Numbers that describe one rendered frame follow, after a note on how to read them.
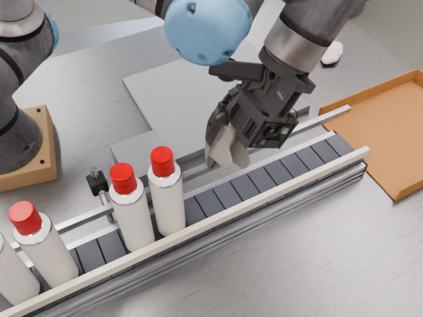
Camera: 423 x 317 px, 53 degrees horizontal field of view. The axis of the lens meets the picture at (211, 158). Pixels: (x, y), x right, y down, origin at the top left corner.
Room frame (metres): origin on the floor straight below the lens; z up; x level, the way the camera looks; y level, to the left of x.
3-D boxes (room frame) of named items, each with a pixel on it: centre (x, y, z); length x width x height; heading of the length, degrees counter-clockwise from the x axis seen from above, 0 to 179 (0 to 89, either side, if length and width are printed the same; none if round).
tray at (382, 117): (0.66, -0.44, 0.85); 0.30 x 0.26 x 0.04; 118
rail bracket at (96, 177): (0.41, 0.18, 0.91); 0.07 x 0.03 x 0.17; 28
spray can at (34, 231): (0.29, 0.25, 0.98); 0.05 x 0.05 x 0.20
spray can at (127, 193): (0.36, 0.12, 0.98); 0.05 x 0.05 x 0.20
